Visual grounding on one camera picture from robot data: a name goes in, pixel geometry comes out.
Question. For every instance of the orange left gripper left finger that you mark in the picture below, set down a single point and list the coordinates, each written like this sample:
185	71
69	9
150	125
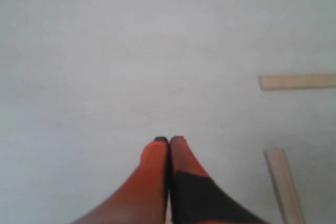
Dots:
142	198

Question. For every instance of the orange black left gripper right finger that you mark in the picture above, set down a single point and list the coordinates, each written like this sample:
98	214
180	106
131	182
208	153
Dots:
195	197

